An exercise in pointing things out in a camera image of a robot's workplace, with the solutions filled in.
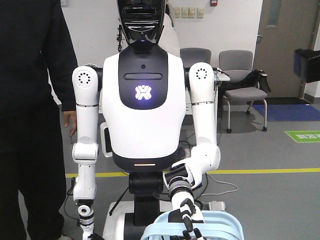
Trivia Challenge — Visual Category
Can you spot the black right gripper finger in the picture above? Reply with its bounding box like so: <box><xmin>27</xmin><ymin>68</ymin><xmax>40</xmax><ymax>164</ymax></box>
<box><xmin>293</xmin><ymin>48</ymin><xmax>320</xmax><ymax>83</ymax></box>

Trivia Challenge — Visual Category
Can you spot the light blue plastic basket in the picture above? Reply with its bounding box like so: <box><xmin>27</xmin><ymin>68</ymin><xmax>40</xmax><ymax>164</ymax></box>
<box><xmin>141</xmin><ymin>210</ymin><xmax>245</xmax><ymax>240</ymax></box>

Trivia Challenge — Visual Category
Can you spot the brown door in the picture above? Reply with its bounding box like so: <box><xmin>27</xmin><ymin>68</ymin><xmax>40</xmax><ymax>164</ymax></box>
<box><xmin>253</xmin><ymin>0</ymin><xmax>320</xmax><ymax>98</ymax></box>

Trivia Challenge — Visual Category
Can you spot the grey office chair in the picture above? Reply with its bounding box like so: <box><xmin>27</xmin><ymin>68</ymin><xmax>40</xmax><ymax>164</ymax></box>
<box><xmin>180</xmin><ymin>47</ymin><xmax>212</xmax><ymax>68</ymax></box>
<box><xmin>219</xmin><ymin>49</ymin><xmax>268</xmax><ymax>133</ymax></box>

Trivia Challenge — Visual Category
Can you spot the man in beige hoodie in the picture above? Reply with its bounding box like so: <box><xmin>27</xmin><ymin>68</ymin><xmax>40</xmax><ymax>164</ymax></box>
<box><xmin>158</xmin><ymin>0</ymin><xmax>180</xmax><ymax>57</ymax></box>

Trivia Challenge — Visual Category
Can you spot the white humanoid robot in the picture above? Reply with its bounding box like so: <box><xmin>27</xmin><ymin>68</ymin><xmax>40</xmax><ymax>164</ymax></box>
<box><xmin>72</xmin><ymin>0</ymin><xmax>220</xmax><ymax>240</ymax></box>

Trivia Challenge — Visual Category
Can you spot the person in dark clothes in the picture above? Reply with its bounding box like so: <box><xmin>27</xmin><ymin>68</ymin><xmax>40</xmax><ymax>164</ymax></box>
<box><xmin>0</xmin><ymin>0</ymin><xmax>78</xmax><ymax>240</ymax></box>

